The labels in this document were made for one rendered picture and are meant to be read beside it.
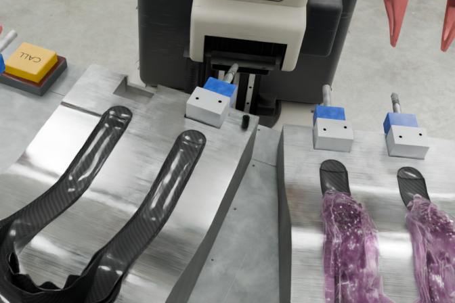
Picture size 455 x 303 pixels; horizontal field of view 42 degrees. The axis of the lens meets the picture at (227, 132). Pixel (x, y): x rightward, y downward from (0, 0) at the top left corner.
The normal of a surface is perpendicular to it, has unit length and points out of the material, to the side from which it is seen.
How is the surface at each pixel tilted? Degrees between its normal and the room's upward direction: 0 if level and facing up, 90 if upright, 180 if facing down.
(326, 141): 90
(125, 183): 2
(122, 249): 28
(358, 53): 0
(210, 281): 0
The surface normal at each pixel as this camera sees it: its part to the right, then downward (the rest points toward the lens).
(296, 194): 0.10, -0.92
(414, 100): 0.08, -0.66
